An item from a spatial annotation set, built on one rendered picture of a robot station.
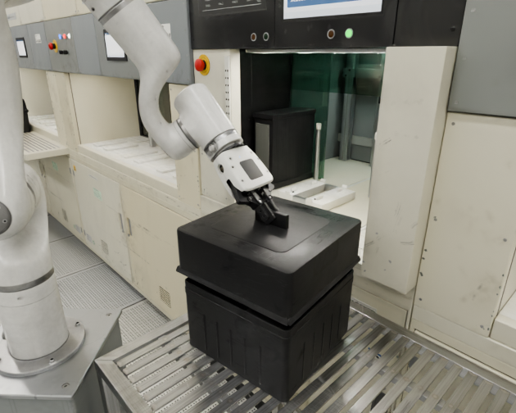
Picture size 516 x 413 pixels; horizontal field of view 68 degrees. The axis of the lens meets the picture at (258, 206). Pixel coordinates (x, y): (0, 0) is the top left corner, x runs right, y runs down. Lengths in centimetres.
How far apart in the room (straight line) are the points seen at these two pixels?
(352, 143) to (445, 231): 121
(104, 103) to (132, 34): 196
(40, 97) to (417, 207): 372
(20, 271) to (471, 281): 93
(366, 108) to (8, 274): 164
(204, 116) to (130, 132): 202
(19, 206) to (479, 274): 91
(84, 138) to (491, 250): 235
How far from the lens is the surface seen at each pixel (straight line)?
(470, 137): 87
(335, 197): 142
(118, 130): 279
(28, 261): 90
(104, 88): 274
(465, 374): 101
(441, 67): 82
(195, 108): 84
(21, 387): 99
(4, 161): 81
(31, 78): 415
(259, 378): 84
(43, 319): 97
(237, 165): 79
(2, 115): 82
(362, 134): 204
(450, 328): 103
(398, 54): 86
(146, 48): 80
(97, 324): 108
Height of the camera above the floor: 139
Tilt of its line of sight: 22 degrees down
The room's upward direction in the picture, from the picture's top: straight up
